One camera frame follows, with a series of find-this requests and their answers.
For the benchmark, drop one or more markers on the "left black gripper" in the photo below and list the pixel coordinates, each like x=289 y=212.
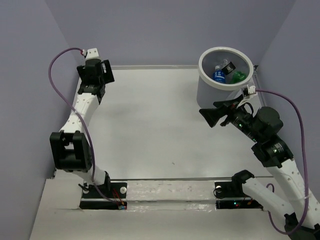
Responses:
x=107 y=76

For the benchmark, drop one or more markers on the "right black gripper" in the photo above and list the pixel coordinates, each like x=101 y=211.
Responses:
x=213 y=115

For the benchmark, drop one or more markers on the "blue label bottle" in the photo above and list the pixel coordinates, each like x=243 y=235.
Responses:
x=219 y=75

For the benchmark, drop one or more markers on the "green plastic bottle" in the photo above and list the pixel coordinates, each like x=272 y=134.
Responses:
x=238 y=77

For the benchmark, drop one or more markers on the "black cap clear bottle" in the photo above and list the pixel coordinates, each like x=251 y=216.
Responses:
x=227 y=66

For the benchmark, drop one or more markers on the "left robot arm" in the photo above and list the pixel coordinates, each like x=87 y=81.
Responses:
x=71 y=148

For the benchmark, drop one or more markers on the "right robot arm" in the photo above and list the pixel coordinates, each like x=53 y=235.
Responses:
x=300 y=212

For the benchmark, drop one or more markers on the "white round bin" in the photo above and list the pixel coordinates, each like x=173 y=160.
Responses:
x=210 y=91

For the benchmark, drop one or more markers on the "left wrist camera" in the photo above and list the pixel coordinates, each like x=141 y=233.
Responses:
x=91 y=53

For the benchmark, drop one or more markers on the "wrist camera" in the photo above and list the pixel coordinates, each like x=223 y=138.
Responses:
x=91 y=53
x=249 y=92

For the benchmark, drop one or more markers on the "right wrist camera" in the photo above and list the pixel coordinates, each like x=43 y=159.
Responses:
x=249 y=92

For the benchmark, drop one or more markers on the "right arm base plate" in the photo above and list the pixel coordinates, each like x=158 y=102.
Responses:
x=230 y=196

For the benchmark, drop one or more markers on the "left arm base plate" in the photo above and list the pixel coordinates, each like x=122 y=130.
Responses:
x=92 y=200

